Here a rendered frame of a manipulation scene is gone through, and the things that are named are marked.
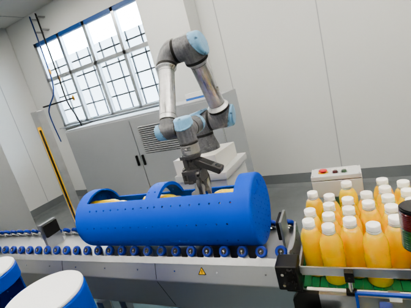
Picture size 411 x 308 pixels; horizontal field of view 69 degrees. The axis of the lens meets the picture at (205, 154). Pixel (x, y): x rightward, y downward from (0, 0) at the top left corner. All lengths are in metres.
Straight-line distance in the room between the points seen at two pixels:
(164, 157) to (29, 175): 3.68
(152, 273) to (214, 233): 0.42
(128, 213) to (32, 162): 5.23
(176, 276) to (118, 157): 2.44
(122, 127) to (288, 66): 2.06
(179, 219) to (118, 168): 2.57
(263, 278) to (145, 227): 0.51
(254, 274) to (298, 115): 2.89
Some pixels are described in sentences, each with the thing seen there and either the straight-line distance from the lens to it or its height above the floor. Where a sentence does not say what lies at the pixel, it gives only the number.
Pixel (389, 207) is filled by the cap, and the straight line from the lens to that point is 1.12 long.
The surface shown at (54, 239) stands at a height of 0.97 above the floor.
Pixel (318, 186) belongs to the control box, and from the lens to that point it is 1.41.
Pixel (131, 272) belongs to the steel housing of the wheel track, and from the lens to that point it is 1.54.
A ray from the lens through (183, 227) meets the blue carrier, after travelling 1.22.
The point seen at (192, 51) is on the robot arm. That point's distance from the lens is 1.42.
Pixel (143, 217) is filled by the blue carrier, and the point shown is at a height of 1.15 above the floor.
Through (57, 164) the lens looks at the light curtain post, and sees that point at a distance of 2.22.
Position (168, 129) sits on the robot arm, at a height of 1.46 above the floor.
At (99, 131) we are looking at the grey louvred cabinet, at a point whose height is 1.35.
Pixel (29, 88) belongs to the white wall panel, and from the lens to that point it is 6.76.
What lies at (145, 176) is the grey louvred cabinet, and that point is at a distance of 3.50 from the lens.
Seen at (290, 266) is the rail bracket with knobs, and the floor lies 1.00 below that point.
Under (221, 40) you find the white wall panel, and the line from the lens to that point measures 4.08.
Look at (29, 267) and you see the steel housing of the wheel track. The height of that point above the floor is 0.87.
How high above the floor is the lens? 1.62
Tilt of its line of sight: 14 degrees down
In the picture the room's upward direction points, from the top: 15 degrees counter-clockwise
